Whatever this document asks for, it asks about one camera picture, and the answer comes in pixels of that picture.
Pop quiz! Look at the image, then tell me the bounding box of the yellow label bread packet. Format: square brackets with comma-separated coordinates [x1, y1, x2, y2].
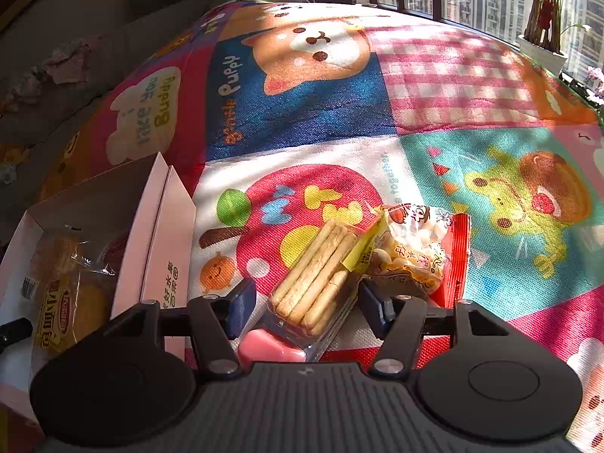
[38, 264, 119, 356]

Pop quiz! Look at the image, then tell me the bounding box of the pink packet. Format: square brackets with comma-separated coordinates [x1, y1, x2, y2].
[237, 329, 307, 364]

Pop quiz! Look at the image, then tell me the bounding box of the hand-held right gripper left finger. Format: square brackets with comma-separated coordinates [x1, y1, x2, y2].
[109, 277, 258, 379]

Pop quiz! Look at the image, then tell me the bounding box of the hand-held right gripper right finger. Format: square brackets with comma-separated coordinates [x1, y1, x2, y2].
[359, 278, 511, 381]

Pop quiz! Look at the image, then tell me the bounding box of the colourful printed blanket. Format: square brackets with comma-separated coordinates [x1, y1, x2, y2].
[35, 0, 604, 453]

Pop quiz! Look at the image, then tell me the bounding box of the red white snack packet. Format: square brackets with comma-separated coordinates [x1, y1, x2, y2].
[365, 203, 473, 310]

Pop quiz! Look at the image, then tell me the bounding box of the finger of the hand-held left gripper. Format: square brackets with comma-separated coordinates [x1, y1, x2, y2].
[0, 318, 34, 347]

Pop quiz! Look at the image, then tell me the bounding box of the pink floral baby garment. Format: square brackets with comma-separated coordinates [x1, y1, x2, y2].
[40, 40, 103, 86]

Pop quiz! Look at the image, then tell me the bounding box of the tall plant in white pot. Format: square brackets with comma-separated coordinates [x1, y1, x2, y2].
[516, 0, 600, 76]

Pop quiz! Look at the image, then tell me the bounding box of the purple flower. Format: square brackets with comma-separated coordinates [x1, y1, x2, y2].
[584, 66, 604, 105]

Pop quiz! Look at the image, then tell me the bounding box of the white cardboard box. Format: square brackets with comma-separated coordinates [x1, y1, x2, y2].
[0, 151, 198, 428]

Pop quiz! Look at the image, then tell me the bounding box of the biscuit sticks packet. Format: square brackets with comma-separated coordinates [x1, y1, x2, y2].
[257, 217, 383, 362]

